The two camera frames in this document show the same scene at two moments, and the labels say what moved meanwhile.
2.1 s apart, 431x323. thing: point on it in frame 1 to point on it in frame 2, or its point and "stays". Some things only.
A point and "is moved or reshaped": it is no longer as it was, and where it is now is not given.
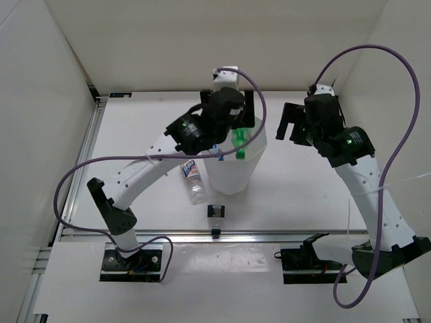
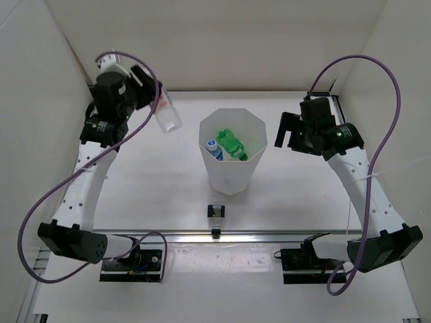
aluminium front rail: [216, 236] stays
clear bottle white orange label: [196, 188] to [167, 115]
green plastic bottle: [239, 136] is moved or reshaped
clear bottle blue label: [217, 151] stays
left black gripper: [244, 118] to [148, 89]
